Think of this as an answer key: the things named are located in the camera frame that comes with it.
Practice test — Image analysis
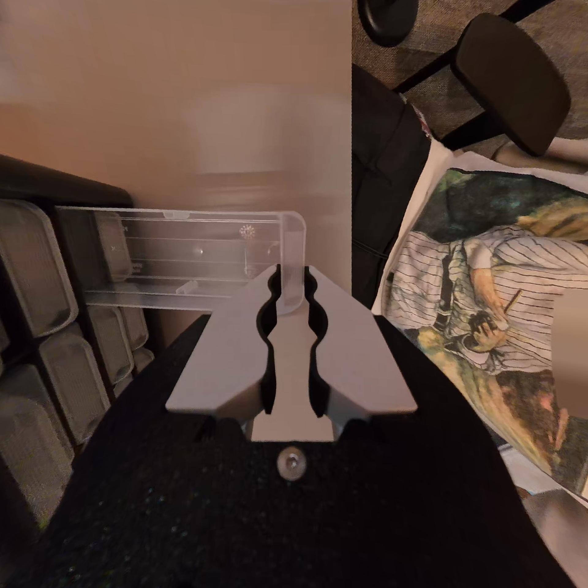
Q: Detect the black office chair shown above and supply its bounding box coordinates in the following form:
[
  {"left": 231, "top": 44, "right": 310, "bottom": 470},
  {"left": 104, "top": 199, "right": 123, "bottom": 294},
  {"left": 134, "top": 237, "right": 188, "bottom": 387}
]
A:
[{"left": 357, "top": 0, "right": 571, "bottom": 158}]

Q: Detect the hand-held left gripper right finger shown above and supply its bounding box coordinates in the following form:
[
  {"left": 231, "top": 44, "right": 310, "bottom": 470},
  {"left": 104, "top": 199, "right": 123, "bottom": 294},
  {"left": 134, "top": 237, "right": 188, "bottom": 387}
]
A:
[{"left": 303, "top": 264, "right": 418, "bottom": 442}]

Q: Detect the black drawer organizer cabinet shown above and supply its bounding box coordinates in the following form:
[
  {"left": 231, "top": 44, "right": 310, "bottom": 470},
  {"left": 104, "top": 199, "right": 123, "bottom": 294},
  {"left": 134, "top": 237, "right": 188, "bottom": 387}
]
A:
[{"left": 0, "top": 154, "right": 159, "bottom": 552}]

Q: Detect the set of clear organizer drawers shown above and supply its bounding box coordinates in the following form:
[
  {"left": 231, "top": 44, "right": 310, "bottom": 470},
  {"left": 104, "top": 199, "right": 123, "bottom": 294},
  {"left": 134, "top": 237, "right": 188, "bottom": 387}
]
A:
[{"left": 0, "top": 200, "right": 154, "bottom": 520}]

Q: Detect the black cloth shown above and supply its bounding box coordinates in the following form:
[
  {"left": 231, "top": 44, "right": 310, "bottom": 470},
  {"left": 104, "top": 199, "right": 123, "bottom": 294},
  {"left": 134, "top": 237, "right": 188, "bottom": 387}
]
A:
[{"left": 351, "top": 64, "right": 432, "bottom": 309}]

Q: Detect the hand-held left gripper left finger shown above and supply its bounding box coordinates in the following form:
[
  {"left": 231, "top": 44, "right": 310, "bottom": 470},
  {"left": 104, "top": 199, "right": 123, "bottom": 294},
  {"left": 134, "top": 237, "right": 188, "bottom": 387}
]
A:
[{"left": 165, "top": 264, "right": 282, "bottom": 443}]

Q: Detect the clear plastic drawer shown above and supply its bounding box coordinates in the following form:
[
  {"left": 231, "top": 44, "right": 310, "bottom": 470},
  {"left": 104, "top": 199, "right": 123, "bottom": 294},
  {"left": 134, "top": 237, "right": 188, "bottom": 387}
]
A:
[{"left": 56, "top": 207, "right": 307, "bottom": 318}]

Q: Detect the white printed t-shirt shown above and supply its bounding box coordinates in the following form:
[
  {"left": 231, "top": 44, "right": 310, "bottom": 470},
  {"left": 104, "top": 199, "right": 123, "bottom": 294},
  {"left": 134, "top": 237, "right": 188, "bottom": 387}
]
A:
[{"left": 372, "top": 138, "right": 588, "bottom": 506}]

